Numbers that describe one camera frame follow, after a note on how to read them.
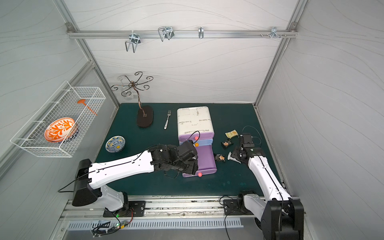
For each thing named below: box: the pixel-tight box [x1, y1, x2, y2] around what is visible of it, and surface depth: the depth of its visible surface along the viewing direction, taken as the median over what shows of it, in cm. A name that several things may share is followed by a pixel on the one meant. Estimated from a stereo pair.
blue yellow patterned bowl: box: [105, 135, 126, 153], surface depth 97 cm
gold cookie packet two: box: [225, 129, 239, 139], surface depth 103 cm
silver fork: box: [164, 110, 172, 130], surface depth 117 cm
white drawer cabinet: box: [177, 106, 215, 137], surface depth 84 cm
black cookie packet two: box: [214, 153, 226, 162], surface depth 92 cm
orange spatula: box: [77, 99, 98, 116], surface depth 80 cm
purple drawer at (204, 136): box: [178, 132, 215, 142], surface depth 80 cm
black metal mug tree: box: [110, 71, 154, 128], surface depth 110 cm
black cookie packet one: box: [221, 138, 234, 149], surface depth 98 cm
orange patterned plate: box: [44, 117, 75, 142], surface depth 64 cm
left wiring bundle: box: [92, 215, 134, 238], surface depth 70 cm
